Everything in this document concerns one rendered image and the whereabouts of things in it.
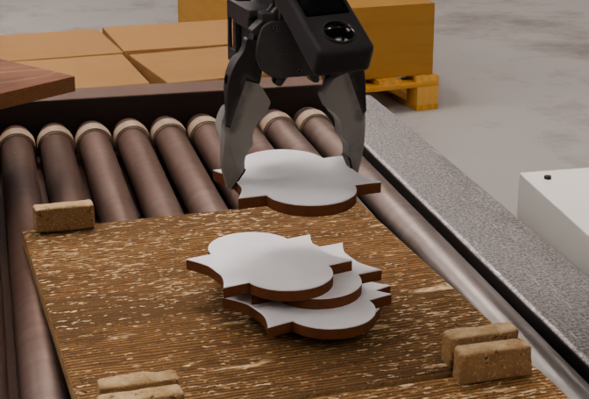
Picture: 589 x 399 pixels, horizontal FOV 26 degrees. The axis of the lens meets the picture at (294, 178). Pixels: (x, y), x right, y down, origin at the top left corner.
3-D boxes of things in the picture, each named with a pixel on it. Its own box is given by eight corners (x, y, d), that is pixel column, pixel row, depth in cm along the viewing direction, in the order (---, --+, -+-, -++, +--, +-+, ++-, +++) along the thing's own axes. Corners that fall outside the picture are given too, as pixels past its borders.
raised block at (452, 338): (508, 351, 101) (510, 318, 100) (519, 360, 99) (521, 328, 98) (439, 360, 99) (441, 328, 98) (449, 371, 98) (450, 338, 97)
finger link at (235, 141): (215, 172, 109) (259, 73, 107) (236, 194, 103) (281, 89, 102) (182, 160, 107) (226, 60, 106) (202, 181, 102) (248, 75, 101)
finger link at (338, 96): (361, 142, 113) (319, 53, 109) (388, 160, 107) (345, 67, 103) (331, 160, 112) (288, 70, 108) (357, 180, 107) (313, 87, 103)
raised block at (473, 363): (521, 366, 98) (524, 334, 97) (533, 377, 97) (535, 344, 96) (450, 377, 97) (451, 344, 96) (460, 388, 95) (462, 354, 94)
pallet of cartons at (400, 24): (169, 60, 616) (166, -32, 602) (350, 49, 639) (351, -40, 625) (228, 130, 500) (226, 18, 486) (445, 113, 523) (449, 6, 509)
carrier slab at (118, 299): (352, 210, 137) (352, 195, 137) (531, 377, 100) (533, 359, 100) (23, 245, 127) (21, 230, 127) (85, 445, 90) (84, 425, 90)
